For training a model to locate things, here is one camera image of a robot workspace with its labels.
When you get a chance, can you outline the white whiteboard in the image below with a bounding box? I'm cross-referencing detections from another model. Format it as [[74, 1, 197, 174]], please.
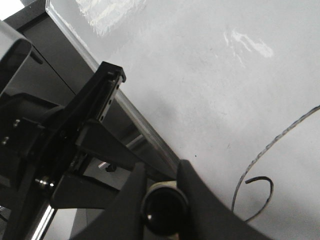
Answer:
[[46, 0, 320, 240]]

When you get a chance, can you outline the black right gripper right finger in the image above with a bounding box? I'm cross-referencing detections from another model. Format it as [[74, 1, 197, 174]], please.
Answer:
[[176, 159, 269, 240]]

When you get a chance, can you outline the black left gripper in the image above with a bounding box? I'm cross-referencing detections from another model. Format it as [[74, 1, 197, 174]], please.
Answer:
[[0, 62, 138, 240]]

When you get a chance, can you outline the black white whiteboard marker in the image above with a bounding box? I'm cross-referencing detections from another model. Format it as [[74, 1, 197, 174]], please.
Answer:
[[140, 180, 189, 239]]

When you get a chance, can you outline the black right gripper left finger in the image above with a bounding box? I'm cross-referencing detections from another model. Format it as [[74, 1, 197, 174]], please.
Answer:
[[67, 162, 147, 240]]

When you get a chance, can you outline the grey aluminium whiteboard tray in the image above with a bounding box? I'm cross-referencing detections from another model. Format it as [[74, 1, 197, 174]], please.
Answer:
[[45, 0, 179, 182]]

